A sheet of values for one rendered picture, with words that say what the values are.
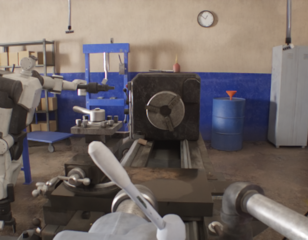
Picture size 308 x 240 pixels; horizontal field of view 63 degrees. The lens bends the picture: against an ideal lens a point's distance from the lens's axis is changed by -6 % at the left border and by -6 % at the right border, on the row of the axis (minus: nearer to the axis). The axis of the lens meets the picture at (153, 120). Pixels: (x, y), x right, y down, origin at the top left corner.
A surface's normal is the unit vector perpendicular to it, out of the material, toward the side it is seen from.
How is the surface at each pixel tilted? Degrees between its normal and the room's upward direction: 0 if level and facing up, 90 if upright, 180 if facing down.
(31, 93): 98
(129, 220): 16
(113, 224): 6
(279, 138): 90
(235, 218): 85
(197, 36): 90
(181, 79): 90
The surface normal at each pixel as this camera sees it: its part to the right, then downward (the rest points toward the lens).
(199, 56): -0.09, 0.18
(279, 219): -0.88, -0.41
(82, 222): 0.00, -0.98
